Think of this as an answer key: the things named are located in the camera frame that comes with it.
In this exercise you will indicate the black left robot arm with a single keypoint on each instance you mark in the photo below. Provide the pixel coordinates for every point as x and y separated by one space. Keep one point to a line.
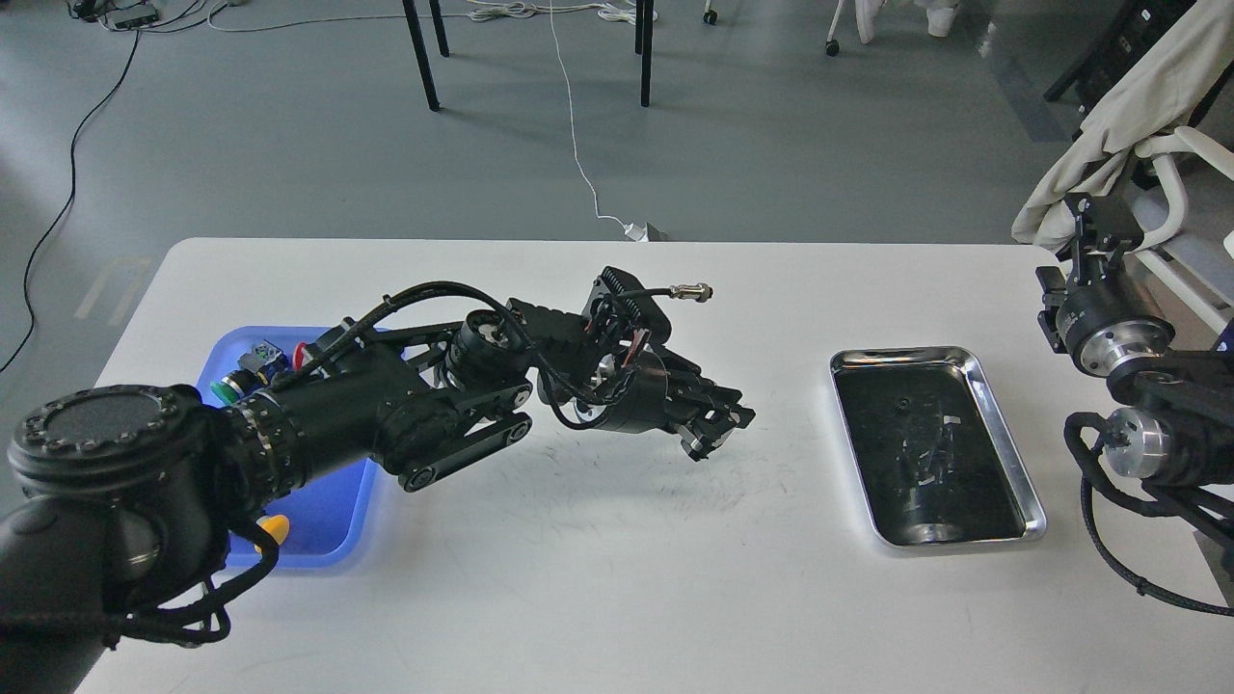
144 510

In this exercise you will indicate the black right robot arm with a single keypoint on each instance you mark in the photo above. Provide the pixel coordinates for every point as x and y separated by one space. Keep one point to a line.
1170 442

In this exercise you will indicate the white power adapter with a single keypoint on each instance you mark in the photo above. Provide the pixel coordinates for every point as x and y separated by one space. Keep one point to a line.
644 233

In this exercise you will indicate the black table leg left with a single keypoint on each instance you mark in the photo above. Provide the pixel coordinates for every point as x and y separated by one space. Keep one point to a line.
416 33

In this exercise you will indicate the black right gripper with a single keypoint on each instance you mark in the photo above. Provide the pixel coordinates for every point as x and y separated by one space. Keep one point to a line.
1100 322

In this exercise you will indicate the black table leg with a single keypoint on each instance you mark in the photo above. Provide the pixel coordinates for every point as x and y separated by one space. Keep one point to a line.
416 33
643 46

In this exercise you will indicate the red push button switch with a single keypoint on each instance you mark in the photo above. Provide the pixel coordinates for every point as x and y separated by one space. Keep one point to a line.
301 355

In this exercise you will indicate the yellow push button switch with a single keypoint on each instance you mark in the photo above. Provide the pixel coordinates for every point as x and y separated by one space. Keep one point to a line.
276 526

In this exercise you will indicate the black table leg right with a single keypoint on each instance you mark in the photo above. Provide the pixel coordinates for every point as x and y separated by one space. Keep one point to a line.
643 46

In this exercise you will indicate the green push button switch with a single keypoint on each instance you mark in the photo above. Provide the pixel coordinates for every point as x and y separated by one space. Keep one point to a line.
255 370

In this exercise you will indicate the person white shoe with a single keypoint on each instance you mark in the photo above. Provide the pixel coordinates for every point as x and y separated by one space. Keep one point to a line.
939 16

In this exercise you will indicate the white chair with beige cloth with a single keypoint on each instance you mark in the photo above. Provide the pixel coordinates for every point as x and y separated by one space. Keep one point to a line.
1127 154

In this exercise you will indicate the blue plastic tray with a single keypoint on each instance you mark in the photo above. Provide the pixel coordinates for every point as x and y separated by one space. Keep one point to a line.
326 517

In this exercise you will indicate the silver metal tray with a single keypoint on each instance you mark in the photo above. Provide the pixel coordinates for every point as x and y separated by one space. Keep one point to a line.
948 475

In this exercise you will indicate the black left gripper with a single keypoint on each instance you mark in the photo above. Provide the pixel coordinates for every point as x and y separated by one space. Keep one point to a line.
608 367

